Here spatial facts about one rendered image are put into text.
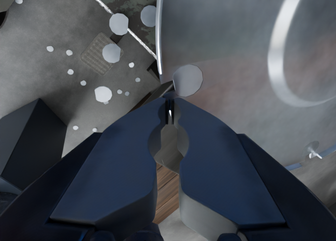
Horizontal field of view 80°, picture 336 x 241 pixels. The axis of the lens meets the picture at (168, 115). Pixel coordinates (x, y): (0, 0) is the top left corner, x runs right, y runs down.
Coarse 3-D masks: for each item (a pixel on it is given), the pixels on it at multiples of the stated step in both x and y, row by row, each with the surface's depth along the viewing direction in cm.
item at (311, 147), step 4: (316, 140) 22; (308, 144) 22; (312, 144) 22; (316, 144) 22; (304, 148) 22; (308, 148) 22; (312, 148) 22; (316, 148) 23; (304, 152) 22; (308, 152) 22
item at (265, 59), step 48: (192, 0) 11; (240, 0) 12; (288, 0) 12; (192, 48) 12; (240, 48) 13; (288, 48) 14; (192, 96) 14; (240, 96) 15; (288, 96) 16; (288, 144) 20
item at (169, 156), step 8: (160, 88) 14; (168, 88) 13; (152, 96) 14; (160, 96) 13; (168, 120) 15; (168, 128) 15; (176, 128) 15; (168, 136) 15; (176, 136) 16; (168, 144) 16; (176, 144) 16; (160, 152) 16; (168, 152) 16; (176, 152) 16; (160, 160) 16; (168, 160) 17; (176, 160) 17; (168, 168) 17; (176, 168) 17
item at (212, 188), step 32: (192, 128) 9; (224, 128) 9; (192, 160) 7; (224, 160) 7; (192, 192) 6; (224, 192) 6; (256, 192) 6; (192, 224) 6; (224, 224) 6; (256, 224) 5
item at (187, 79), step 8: (192, 64) 13; (176, 72) 13; (184, 72) 13; (192, 72) 13; (200, 72) 13; (176, 80) 13; (184, 80) 13; (192, 80) 13; (200, 80) 13; (176, 88) 13; (184, 88) 13; (192, 88) 14; (184, 96) 14
